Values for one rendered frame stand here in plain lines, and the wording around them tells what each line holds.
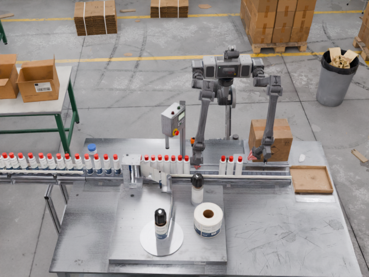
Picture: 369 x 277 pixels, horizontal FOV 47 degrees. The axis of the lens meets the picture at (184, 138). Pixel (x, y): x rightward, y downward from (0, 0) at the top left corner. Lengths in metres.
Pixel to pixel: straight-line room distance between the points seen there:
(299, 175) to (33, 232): 2.53
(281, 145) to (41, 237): 2.38
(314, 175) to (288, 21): 3.31
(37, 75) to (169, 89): 1.89
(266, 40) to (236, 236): 3.96
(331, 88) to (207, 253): 3.21
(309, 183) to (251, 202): 0.52
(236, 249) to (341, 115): 3.03
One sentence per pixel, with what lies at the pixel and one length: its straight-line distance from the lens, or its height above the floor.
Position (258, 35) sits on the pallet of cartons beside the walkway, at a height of 0.28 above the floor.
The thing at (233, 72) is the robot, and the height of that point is 1.47.
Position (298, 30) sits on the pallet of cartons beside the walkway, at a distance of 6.62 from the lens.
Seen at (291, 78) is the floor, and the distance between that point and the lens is 6.15.
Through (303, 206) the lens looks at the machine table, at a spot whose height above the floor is 0.83.
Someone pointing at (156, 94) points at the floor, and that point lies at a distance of 5.69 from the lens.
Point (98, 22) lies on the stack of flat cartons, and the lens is 7.04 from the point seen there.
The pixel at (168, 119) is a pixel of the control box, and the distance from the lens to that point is 3.05.
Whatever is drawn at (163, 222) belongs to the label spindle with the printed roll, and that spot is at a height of 1.11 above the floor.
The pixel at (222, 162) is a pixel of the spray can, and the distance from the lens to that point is 3.32.
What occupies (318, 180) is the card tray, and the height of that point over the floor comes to 0.83.
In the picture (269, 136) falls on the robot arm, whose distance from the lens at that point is 3.18.
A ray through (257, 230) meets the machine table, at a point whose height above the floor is 0.83.
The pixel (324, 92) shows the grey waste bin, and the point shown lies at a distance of 5.67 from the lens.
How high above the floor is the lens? 3.44
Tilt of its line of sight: 43 degrees down
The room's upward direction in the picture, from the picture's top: straight up
